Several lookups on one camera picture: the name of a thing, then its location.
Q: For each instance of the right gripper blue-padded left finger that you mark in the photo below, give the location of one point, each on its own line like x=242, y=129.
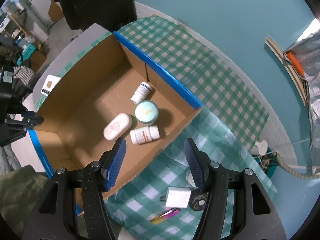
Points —
x=111, y=162

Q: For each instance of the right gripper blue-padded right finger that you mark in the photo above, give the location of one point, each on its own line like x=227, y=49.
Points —
x=198, y=162

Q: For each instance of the white bottle with orange label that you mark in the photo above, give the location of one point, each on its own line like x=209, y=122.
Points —
x=144, y=134

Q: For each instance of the black round object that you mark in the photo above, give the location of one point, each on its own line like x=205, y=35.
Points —
x=197, y=200

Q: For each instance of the white oval case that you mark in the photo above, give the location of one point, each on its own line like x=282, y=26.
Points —
x=117, y=127

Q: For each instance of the white charger plug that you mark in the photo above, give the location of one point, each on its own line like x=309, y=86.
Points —
x=177, y=197

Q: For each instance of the striped cloth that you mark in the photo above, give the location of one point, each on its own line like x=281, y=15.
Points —
x=23, y=74

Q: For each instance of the white smartphone with stickers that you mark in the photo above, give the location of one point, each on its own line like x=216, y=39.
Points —
x=49, y=84

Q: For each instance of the green checkered tablecloth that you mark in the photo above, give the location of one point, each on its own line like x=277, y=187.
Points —
x=137, y=202

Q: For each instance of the pink yellow lighter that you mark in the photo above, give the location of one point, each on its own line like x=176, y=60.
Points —
x=165, y=216

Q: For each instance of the green round tin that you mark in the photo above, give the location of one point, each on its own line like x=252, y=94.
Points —
x=146, y=112

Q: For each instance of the white funnel-shaped object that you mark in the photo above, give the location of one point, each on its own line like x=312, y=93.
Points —
x=260, y=148

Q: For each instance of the cardboard box with blue tape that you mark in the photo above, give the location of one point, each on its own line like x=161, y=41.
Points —
x=97, y=88

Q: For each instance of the white bottle with blue label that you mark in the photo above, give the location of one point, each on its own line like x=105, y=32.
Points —
x=141, y=92

